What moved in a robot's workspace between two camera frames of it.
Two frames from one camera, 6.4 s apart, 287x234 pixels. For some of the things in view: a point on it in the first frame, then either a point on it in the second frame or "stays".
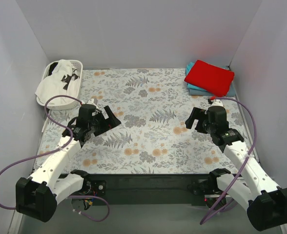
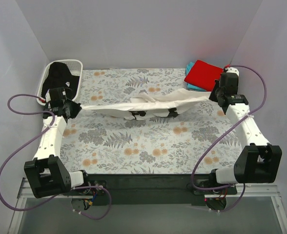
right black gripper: (199, 121) → (215, 94)
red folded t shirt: (214, 80) stays
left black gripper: (104, 123) → (71, 109)
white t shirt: (51, 85) → (153, 105)
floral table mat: (152, 105) stays
